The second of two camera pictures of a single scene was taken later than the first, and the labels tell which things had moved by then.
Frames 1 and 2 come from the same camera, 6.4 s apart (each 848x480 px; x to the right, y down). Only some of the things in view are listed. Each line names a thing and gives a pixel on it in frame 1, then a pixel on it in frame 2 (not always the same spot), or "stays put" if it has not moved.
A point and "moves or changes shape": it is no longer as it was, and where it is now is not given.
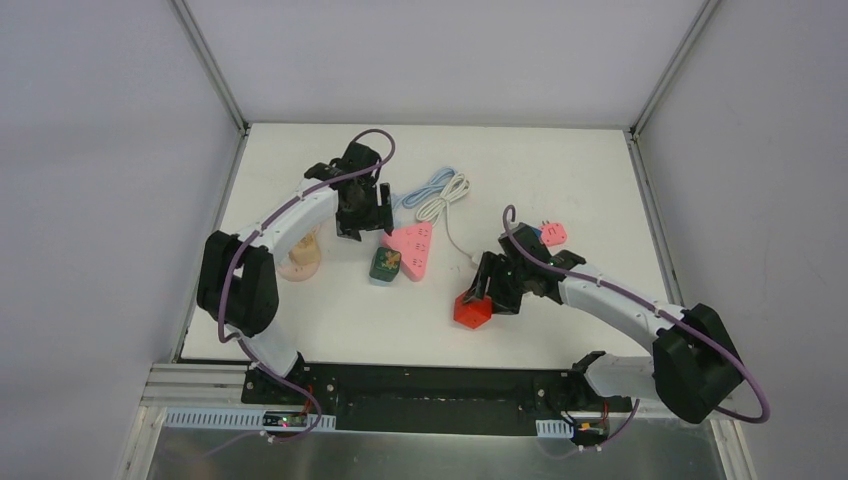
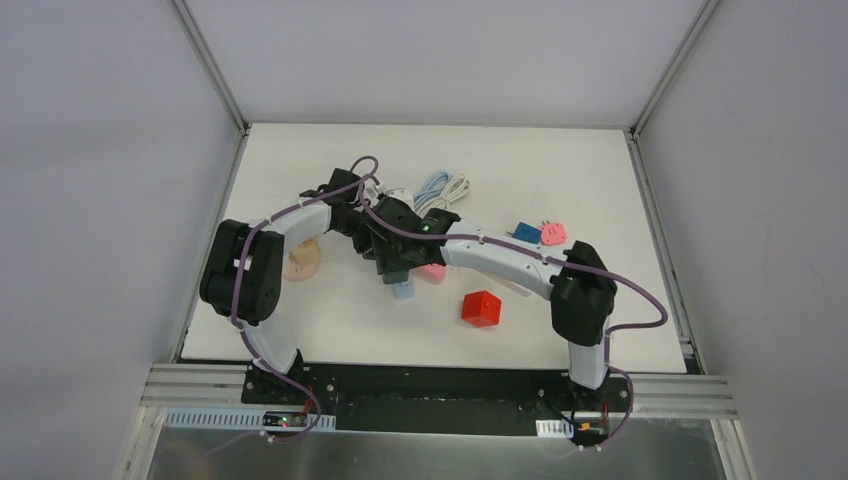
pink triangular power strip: (413, 242) moves or changes shape
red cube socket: (472, 313) moves or changes shape
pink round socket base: (298, 272) stays put
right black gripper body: (499, 279) to (390, 258)
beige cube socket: (307, 250) stays put
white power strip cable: (458, 186) stays put
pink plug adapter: (553, 234) stays put
